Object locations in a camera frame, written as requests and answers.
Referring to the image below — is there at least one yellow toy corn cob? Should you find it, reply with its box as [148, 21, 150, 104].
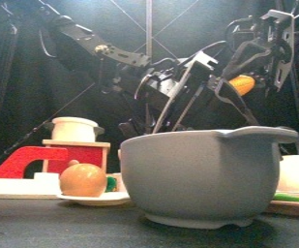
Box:
[228, 75, 258, 97]

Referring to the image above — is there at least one green corn husk piece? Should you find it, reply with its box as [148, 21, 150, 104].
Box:
[272, 192, 299, 203]

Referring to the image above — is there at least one large grey mixing bowl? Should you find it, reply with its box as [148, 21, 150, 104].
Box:
[119, 125, 299, 231]

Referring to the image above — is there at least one white toy pot grey rim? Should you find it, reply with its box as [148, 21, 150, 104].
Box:
[43, 116, 107, 143]

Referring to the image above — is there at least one red wooden toy stove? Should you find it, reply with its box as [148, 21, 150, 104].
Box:
[40, 139, 111, 175]

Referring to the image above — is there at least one small green toy piece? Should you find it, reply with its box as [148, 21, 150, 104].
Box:
[104, 175, 118, 194]

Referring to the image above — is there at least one black cloth curtain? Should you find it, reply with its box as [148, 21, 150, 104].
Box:
[0, 0, 299, 175]

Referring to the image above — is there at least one small white plate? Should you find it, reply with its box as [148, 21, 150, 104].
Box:
[55, 191, 134, 207]

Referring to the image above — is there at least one pink plastic tray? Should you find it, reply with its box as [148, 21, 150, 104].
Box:
[266, 192, 299, 217]

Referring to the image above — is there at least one red toy faucet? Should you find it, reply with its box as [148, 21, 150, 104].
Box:
[0, 145, 68, 179]

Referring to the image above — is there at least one white toy sink base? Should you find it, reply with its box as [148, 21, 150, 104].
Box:
[0, 172, 63, 200]

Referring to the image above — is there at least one grey metal frame pole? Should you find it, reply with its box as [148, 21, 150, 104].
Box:
[146, 0, 154, 59]

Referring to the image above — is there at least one white kettle grey handle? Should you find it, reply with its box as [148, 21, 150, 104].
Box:
[278, 129, 299, 195]

